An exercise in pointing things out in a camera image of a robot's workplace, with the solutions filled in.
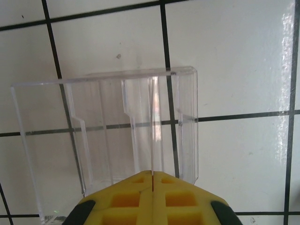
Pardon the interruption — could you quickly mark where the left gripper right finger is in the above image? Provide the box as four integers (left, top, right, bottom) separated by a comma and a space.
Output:
152, 171, 238, 225

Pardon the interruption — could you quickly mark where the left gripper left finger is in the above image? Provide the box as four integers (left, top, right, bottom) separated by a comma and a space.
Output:
67, 171, 153, 225

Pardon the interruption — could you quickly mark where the clear acrylic card stand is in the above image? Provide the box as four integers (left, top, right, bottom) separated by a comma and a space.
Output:
10, 65, 200, 223

